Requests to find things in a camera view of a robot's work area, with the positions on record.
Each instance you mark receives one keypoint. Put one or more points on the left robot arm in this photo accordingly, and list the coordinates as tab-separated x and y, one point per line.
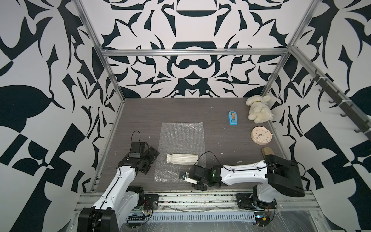
112	210

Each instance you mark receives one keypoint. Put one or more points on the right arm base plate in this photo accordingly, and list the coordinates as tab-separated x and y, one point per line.
246	201

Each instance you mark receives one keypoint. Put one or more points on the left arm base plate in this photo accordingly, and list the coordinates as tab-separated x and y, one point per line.
147	202

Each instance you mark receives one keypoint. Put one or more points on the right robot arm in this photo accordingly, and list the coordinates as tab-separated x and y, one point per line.
272	176

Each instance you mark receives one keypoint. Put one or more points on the white perforated cable duct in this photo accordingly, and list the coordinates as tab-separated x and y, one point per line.
168	217

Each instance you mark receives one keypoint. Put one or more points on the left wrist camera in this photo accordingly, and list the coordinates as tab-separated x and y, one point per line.
136	150

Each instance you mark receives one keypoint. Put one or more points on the cream plush teddy bear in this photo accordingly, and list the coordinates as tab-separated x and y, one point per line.
259	111

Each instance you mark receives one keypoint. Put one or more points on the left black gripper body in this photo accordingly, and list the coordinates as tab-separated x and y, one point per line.
149	158

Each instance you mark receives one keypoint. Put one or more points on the white ribbed ceramic vase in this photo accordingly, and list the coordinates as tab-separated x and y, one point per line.
182	159

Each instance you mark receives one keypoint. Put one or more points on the clear bubble wrap sheet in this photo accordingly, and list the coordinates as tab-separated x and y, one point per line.
179	138

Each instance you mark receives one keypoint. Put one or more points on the right black electronics board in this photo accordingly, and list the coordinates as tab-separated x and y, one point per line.
262	219

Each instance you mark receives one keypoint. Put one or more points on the left black electronics board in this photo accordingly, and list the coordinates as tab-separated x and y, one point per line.
136	219

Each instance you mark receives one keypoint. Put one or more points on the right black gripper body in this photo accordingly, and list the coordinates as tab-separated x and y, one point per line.
198	186

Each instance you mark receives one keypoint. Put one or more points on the blue tape dispenser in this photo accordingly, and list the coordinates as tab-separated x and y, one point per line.
232	116

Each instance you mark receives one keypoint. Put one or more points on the black electronics board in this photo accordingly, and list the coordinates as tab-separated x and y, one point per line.
136	219
262	219

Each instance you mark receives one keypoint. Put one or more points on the tan oval case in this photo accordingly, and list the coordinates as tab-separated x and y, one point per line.
267	151

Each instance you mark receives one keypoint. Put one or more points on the pink round alarm clock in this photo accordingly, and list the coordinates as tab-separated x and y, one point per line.
261	135

